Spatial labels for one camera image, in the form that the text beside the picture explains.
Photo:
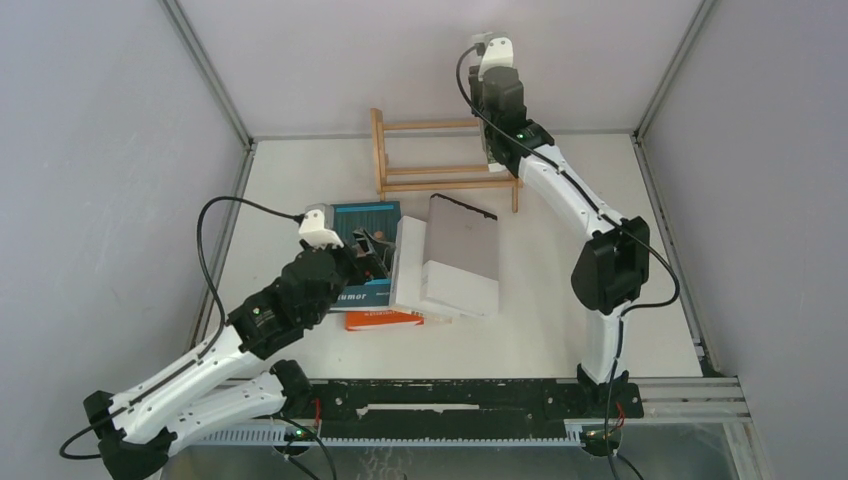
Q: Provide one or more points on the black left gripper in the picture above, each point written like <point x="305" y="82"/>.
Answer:
<point x="367" y="267"/>

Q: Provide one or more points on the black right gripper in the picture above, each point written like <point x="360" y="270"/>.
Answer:
<point x="478" y="83"/>

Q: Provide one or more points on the white Singularity palm book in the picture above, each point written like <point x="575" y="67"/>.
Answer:
<point x="493" y="165"/>

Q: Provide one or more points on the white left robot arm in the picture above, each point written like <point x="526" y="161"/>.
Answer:
<point x="139" y="430"/>

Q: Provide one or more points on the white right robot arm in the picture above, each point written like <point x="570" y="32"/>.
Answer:
<point x="613" y="264"/>

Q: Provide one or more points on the white thick book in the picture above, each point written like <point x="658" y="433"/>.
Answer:
<point x="406" y="280"/>

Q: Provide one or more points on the teal Humor book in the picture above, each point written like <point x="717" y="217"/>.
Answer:
<point x="373" y="216"/>

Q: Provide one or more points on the orange book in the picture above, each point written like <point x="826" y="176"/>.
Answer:
<point x="369" y="320"/>

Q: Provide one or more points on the wooden book rack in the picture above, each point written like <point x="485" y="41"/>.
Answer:
<point x="431" y="156"/>

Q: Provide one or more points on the grey notebook with elastic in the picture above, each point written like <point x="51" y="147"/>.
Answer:
<point x="463" y="236"/>

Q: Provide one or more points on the white small book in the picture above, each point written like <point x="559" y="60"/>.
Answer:
<point x="473" y="293"/>

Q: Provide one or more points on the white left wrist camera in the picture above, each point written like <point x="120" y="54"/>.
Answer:
<point x="316" y="227"/>

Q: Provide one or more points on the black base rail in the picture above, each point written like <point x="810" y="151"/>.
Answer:
<point x="460" y="409"/>

